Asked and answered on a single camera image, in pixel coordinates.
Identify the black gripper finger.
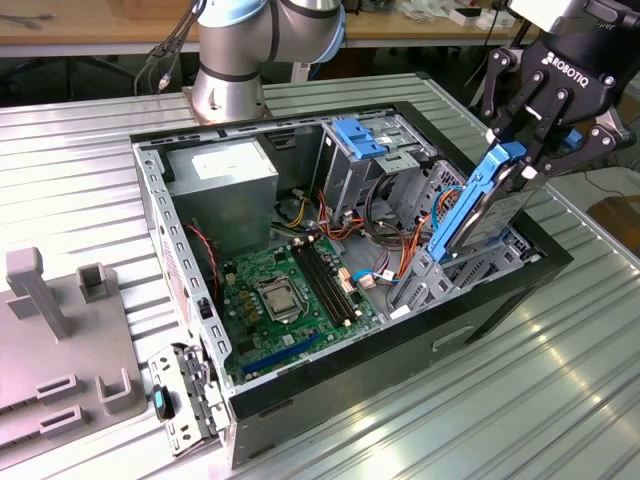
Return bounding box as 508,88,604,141
482,47,547,147
522,88,632,182

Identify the hard disk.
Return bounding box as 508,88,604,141
427,127,585,265

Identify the grey disk bay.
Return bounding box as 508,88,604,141
387,227,544,321

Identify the small white box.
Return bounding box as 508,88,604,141
474,10,511,30

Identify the brown cardboard box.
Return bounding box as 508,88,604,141
585,196,640,256

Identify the blue drive cage latch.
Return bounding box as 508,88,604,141
333,118,392,160

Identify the grey optical drive cage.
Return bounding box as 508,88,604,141
319,117,426,214

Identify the black RAM slot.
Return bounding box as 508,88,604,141
302,238,362,325
292,242,351,329

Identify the black PC case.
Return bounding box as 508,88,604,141
128,99,575,469

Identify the CPU socket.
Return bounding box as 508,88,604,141
254,276,307,325

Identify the silver CPU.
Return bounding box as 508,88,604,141
264,288,296,316

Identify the grey power supply unit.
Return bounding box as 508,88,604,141
164,138,280,261

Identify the green motherboard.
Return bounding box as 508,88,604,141
219,234,384,386

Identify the blue expansion slot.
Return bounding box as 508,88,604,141
242,332,321,380

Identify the wooden workbench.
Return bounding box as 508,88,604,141
0,0,640,59

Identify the silver expansion card retainer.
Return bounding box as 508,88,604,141
147,342,236,459

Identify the metal wrench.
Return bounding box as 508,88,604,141
0,13,55,27

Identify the grey parts rack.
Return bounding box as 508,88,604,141
0,244,151,451

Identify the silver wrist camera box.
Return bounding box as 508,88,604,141
507,0,587,32

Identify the blue data wire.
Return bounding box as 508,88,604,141
352,185,464,289

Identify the thick black cable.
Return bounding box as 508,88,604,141
363,172,404,241

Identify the purple white panel wire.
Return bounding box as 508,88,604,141
372,248,399,284

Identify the orange red drive wire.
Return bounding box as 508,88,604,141
315,189,369,244

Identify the yellow black power wire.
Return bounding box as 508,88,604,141
277,192,307,227

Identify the red black fan wire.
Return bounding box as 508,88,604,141
184,223,221,307

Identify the robot cable bundle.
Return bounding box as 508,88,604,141
133,0,207,96

